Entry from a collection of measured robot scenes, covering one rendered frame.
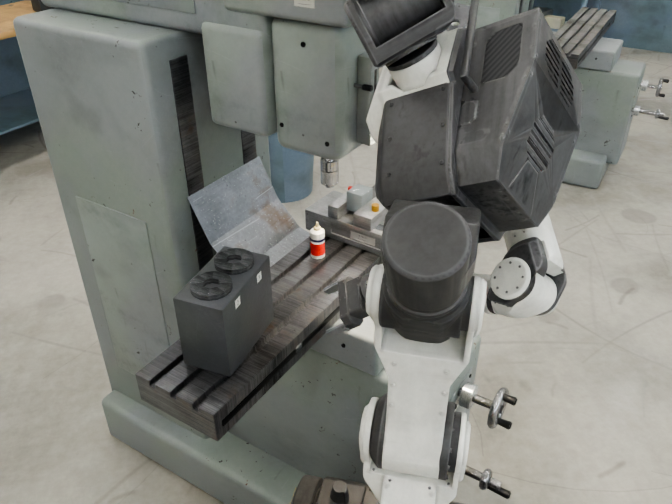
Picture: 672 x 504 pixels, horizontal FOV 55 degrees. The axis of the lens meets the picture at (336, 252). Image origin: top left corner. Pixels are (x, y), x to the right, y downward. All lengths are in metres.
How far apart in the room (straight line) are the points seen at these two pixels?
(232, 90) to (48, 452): 1.68
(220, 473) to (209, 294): 1.04
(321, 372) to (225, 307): 0.58
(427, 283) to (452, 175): 0.22
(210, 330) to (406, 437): 0.47
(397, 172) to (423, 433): 0.46
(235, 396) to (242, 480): 0.86
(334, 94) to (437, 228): 0.70
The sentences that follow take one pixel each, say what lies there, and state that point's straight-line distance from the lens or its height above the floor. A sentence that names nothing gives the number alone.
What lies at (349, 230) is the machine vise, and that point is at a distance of 1.84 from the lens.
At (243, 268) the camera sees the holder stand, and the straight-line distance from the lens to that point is 1.42.
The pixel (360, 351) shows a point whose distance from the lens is 1.68.
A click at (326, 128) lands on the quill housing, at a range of 1.50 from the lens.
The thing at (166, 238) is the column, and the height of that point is 1.02.
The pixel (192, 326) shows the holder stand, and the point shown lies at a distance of 1.40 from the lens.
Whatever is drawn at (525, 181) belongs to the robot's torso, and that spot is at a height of 1.52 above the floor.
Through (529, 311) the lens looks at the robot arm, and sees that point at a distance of 1.22.
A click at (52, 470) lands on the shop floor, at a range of 2.71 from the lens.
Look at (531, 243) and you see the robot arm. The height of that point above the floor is 1.36.
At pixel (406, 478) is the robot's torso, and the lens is 1.31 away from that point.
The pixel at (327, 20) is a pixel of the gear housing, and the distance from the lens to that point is 1.40.
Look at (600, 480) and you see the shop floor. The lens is 2.64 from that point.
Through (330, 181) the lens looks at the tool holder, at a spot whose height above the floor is 1.22.
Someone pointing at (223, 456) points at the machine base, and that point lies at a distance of 2.31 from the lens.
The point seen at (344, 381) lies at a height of 0.69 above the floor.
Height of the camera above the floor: 1.96
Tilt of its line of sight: 33 degrees down
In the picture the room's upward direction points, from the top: straight up
